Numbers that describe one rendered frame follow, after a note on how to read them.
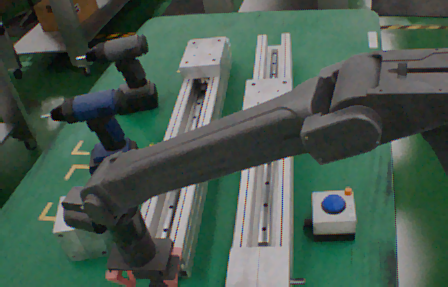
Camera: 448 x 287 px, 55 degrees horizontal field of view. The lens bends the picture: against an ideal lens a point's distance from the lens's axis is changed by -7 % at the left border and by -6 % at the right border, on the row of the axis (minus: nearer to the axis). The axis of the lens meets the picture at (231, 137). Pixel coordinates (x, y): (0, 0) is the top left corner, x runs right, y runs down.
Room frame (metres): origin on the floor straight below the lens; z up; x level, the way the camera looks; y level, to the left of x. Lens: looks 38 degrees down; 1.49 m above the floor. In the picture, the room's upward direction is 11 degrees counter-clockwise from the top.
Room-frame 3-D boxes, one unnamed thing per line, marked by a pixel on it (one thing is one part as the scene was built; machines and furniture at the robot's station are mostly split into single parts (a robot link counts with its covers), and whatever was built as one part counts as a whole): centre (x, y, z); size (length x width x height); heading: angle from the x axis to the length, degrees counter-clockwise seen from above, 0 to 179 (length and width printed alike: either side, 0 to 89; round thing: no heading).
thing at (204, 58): (1.16, 0.03, 0.87); 0.16 x 0.11 x 0.07; 168
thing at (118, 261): (0.48, 0.18, 0.94); 0.10 x 0.07 x 0.07; 78
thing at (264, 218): (0.87, -0.10, 0.82); 0.80 x 0.10 x 0.09; 168
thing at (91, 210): (0.49, 0.22, 1.03); 0.12 x 0.09 x 0.12; 65
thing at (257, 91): (0.87, -0.10, 0.87); 0.16 x 0.11 x 0.07; 168
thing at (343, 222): (0.57, -0.16, 0.81); 0.10 x 0.08 x 0.06; 78
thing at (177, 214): (0.91, 0.09, 0.82); 0.80 x 0.10 x 0.09; 168
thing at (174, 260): (0.47, 0.16, 0.86); 0.07 x 0.07 x 0.09; 78
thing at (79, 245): (0.64, 0.32, 0.83); 0.11 x 0.10 x 0.10; 90
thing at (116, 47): (1.14, 0.28, 0.89); 0.20 x 0.08 x 0.22; 91
